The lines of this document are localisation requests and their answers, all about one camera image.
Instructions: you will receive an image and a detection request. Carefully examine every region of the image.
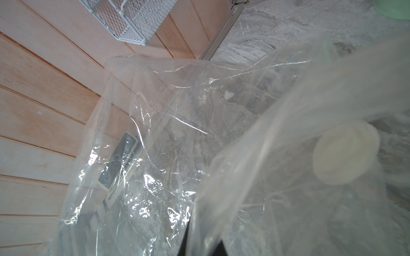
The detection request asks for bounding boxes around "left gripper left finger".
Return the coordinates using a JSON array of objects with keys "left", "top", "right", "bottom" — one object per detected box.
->
[{"left": 177, "top": 221, "right": 190, "bottom": 256}]

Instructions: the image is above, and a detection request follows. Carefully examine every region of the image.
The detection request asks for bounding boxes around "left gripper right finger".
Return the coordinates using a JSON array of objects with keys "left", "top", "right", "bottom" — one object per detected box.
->
[{"left": 212, "top": 240, "right": 228, "bottom": 256}]

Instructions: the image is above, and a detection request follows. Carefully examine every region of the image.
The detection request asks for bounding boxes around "clear plastic vacuum bag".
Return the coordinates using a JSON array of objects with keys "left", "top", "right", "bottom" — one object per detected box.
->
[{"left": 43, "top": 33, "right": 410, "bottom": 256}]

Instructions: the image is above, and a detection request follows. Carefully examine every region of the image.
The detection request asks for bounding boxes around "white vacuum bag valve cap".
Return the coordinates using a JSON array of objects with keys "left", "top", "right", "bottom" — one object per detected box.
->
[{"left": 312, "top": 121, "right": 380, "bottom": 185}]

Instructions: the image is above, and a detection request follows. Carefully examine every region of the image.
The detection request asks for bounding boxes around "mint green pencil cup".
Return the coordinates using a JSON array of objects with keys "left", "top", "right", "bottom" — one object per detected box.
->
[{"left": 373, "top": 0, "right": 410, "bottom": 20}]

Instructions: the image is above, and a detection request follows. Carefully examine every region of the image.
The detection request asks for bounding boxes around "white wire mesh shelf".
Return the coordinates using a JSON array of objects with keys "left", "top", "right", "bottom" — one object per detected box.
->
[{"left": 80, "top": 0, "right": 177, "bottom": 46}]

